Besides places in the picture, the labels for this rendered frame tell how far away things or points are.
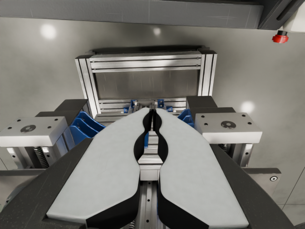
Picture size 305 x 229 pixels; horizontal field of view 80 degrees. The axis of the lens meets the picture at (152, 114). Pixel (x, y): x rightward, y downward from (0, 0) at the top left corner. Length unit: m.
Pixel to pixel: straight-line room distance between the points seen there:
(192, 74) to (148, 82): 0.28
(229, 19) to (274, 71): 1.26
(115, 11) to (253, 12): 0.25
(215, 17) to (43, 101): 1.56
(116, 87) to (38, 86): 0.71
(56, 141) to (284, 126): 1.77
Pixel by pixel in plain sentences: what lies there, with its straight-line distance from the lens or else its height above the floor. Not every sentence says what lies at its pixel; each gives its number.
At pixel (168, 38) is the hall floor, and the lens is 1.35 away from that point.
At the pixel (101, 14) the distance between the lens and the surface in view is 0.40.
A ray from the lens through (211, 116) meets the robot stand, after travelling 0.50.
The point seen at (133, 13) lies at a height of 0.95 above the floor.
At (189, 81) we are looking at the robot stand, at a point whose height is 0.21.
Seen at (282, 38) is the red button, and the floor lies 0.82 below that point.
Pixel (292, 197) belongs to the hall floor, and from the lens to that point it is 2.75.
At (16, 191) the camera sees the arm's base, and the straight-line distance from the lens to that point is 0.59.
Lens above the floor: 1.33
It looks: 59 degrees down
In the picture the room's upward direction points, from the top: 177 degrees counter-clockwise
